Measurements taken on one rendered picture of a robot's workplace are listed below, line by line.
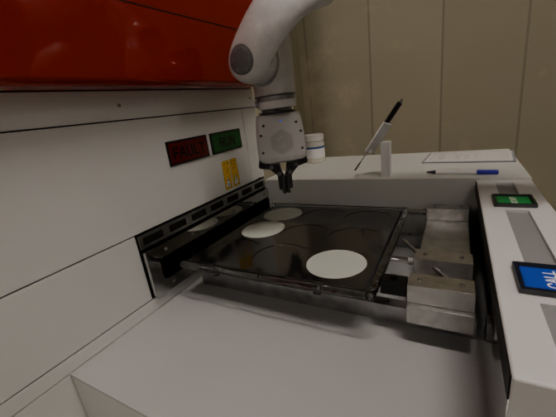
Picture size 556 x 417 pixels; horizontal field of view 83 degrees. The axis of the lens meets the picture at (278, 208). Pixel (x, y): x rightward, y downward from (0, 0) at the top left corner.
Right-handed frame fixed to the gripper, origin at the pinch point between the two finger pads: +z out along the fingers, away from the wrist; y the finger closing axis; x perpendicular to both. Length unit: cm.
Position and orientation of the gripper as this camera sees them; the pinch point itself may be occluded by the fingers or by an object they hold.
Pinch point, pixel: (285, 183)
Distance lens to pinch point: 69.7
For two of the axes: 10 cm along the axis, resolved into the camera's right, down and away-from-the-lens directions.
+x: -1.1, -2.9, 9.5
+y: 9.9, -1.5, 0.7
